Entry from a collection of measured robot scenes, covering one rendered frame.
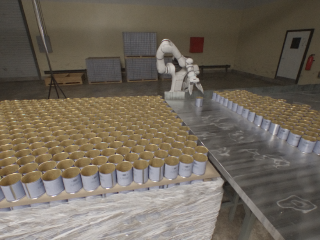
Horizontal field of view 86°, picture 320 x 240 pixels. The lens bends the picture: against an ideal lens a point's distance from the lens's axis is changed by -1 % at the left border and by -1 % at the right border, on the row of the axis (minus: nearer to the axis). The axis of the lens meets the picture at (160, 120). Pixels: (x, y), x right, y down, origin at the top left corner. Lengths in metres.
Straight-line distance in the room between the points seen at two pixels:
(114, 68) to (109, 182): 7.42
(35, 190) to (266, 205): 0.87
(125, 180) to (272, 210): 0.57
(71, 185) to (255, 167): 0.83
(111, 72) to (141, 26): 3.04
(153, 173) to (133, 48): 7.47
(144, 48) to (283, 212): 7.73
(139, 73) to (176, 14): 3.81
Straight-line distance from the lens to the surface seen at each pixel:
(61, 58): 10.04
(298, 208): 0.88
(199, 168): 0.83
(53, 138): 1.11
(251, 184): 0.89
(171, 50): 1.74
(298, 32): 9.07
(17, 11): 10.50
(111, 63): 8.02
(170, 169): 0.78
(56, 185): 0.80
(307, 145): 1.24
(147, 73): 8.24
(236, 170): 0.93
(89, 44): 9.74
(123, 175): 0.75
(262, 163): 1.04
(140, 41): 8.08
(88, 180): 0.76
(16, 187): 0.85
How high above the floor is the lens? 1.63
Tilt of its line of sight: 24 degrees down
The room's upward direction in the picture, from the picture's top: straight up
